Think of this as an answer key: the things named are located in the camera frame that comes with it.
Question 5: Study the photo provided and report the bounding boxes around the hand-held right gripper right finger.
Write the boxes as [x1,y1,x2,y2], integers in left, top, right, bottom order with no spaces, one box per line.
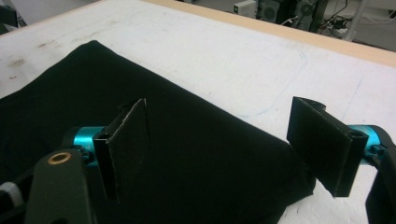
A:
[286,96,383,198]

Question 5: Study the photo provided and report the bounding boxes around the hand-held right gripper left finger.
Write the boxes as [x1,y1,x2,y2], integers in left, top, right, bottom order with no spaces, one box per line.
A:
[73,97,150,203]

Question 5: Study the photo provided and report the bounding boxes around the black cat print shirt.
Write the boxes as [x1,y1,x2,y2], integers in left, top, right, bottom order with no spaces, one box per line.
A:
[0,39,318,224]

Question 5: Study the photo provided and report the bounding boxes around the white table mat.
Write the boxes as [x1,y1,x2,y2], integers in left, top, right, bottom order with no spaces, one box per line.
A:
[0,0,396,224]

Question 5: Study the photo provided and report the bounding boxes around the black computer tower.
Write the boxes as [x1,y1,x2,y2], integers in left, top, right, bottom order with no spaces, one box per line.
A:
[294,0,325,32]
[256,0,282,23]

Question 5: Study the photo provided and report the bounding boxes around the white power supply box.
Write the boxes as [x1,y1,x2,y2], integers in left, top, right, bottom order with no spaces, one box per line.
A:
[233,0,259,19]

